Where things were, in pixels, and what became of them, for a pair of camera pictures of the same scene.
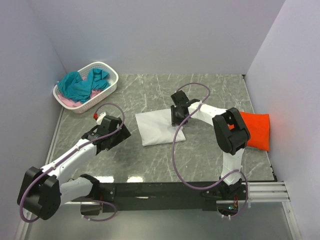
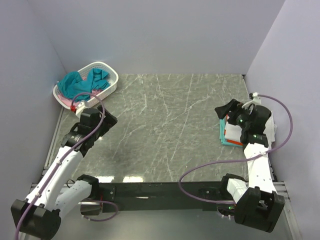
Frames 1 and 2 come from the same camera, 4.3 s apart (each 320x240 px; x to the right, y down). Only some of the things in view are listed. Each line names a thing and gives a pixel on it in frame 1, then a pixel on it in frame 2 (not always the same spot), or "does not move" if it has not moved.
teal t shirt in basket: [76, 88] does not move
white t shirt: [156, 127] → [233, 132]
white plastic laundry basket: [81, 89] does not move
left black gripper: [122, 134] → [108, 121]
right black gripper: [174, 121] → [235, 106]
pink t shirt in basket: [70, 102] does not move
